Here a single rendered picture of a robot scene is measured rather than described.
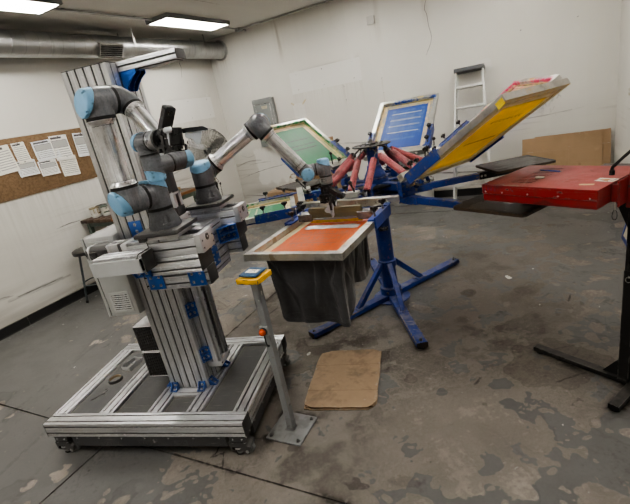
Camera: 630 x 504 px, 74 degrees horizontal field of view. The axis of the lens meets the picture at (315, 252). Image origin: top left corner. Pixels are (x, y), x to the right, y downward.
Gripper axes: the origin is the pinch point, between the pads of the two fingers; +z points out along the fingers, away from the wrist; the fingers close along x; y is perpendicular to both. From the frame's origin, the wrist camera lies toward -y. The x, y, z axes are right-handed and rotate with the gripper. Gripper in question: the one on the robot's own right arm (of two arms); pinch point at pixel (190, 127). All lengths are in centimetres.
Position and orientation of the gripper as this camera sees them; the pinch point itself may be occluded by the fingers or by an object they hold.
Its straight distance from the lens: 157.1
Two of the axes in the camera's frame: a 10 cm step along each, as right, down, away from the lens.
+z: 7.9, 0.6, -6.2
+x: -6.1, 2.4, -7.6
